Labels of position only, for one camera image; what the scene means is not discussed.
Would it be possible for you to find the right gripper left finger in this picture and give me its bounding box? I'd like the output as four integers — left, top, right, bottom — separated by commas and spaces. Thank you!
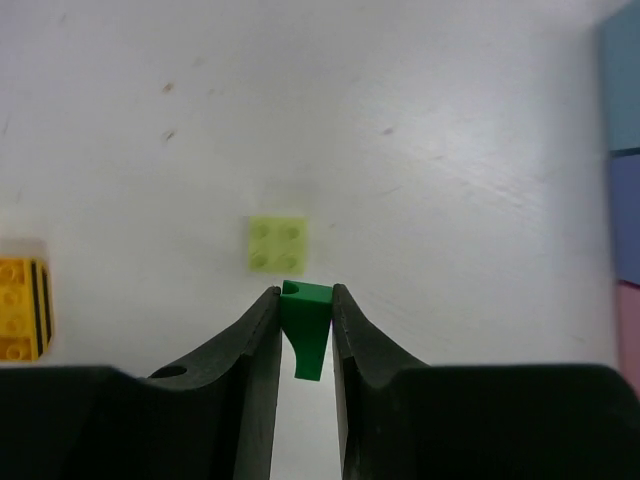
1, 287, 282, 479

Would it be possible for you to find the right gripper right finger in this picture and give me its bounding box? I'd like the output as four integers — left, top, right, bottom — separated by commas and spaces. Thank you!
332, 284, 639, 479

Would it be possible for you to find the small green lego piece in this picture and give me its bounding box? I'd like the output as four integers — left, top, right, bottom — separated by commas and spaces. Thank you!
280, 280, 333, 381

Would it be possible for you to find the lime lego brick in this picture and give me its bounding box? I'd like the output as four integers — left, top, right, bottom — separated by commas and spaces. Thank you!
248, 216, 308, 275

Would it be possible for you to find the orange long lego brick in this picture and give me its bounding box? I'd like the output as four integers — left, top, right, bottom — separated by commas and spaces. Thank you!
0, 257, 55, 363

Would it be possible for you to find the pink container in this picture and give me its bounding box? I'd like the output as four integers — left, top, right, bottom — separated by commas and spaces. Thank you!
615, 282, 640, 393

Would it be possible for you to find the blue container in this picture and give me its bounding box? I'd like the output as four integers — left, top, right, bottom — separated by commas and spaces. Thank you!
600, 1, 639, 152

